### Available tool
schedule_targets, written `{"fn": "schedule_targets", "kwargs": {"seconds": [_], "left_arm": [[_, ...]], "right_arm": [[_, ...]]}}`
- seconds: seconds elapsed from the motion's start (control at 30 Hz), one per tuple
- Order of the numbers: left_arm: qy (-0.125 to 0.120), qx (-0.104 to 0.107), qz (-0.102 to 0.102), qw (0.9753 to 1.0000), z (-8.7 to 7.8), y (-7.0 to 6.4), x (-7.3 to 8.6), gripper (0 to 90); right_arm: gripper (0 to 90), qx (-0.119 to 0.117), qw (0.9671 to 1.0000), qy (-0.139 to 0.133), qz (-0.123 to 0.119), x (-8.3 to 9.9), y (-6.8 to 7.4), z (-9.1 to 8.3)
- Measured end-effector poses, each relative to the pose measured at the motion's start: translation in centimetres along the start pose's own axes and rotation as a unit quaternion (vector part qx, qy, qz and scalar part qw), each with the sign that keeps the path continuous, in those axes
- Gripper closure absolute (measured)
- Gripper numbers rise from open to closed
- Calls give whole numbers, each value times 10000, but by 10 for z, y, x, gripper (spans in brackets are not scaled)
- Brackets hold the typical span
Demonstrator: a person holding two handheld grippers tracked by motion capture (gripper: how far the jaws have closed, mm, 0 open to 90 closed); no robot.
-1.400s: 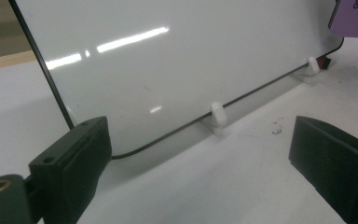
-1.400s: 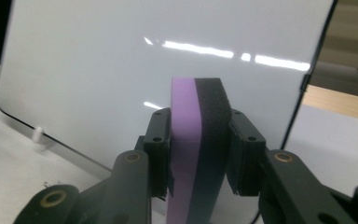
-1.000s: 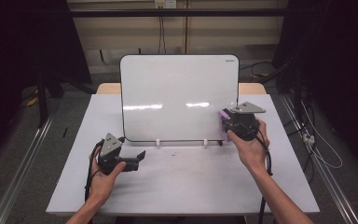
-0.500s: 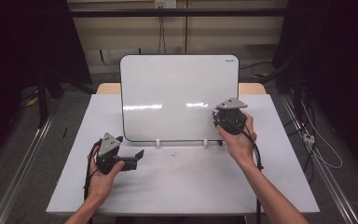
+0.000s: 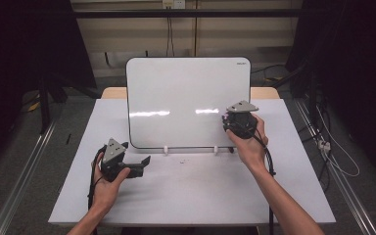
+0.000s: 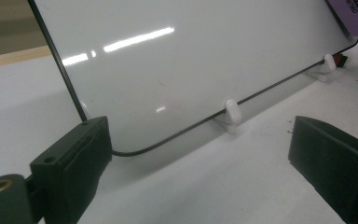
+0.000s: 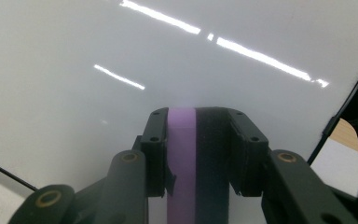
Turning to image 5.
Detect white dry-erase whiteboard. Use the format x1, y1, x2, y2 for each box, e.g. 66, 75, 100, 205
125, 57, 253, 151

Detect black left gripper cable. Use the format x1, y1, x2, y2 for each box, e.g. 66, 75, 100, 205
86, 145, 108, 235

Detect white floor cable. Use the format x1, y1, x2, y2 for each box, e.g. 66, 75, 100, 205
315, 105, 361, 178

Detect black hanging cable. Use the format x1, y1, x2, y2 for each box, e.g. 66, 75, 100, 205
165, 17, 175, 58

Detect white wall socket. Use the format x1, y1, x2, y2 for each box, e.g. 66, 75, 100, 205
162, 0, 187, 10

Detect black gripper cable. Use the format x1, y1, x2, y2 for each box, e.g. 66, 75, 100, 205
241, 122, 277, 235
86, 145, 108, 235

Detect black metal stand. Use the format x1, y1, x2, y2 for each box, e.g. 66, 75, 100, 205
37, 72, 69, 135

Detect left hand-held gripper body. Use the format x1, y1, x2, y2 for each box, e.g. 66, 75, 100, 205
100, 137, 145, 183

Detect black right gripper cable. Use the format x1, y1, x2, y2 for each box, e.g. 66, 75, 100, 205
241, 122, 277, 235

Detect black floor cable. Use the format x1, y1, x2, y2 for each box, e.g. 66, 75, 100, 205
251, 64, 288, 75

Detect person's right hand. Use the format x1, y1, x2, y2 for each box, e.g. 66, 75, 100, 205
225, 112, 270, 171

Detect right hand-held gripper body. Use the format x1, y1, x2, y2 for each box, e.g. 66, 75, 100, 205
221, 100, 259, 140

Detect black horizontal metal bar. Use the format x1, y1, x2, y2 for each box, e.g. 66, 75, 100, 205
72, 8, 306, 20

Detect aluminium floor rail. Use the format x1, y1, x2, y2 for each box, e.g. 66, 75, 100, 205
294, 98, 376, 235
0, 119, 59, 235

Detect brown hanging cable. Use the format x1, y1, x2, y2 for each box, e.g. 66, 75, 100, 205
193, 0, 199, 58

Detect person's left hand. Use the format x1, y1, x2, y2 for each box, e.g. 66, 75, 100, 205
92, 151, 132, 212

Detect black curtain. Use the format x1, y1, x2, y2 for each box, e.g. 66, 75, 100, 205
0, 0, 98, 177
285, 0, 376, 189

